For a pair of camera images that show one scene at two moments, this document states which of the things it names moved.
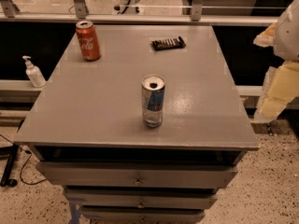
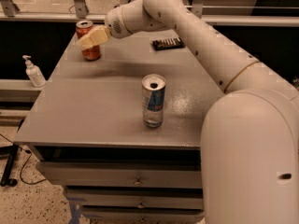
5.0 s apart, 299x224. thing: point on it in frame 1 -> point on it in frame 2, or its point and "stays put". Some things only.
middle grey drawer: x=141 y=198 stays put
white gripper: x=288 y=35 -> x=114 y=24
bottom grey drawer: x=143 y=215 stays put
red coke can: x=88 y=39 stays put
